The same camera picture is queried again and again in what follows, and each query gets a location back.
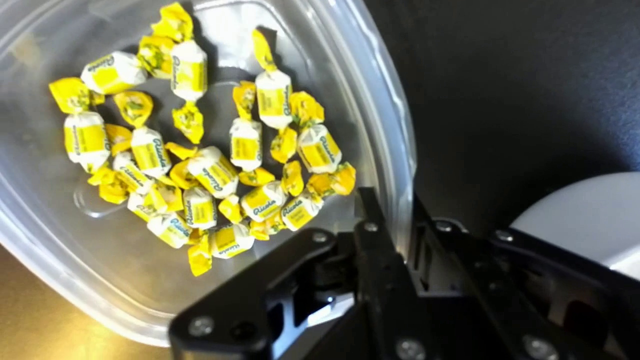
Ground white ceramic bowl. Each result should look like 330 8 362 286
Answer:
508 170 640 284

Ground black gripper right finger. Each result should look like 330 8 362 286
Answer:
406 198 640 360

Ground clear plastic lunchbox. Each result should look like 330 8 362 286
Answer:
0 0 420 351

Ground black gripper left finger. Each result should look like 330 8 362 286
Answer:
167 186 432 360

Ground yellow candy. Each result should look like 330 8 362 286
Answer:
183 145 241 200
167 38 209 105
267 126 300 166
103 122 133 158
288 90 328 130
250 27 295 133
61 110 112 175
295 122 344 177
279 158 308 200
240 179 290 225
183 230 216 280
146 181 186 216
304 160 360 200
235 166 277 191
230 80 260 122
247 213 290 243
135 34 177 80
110 151 157 197
79 50 150 97
150 0 195 43
279 191 326 235
143 210 191 250
86 166 130 207
128 126 173 181
169 101 208 147
227 117 263 175
216 195 245 227
45 75 106 117
208 223 258 263
182 186 220 232
112 88 155 130

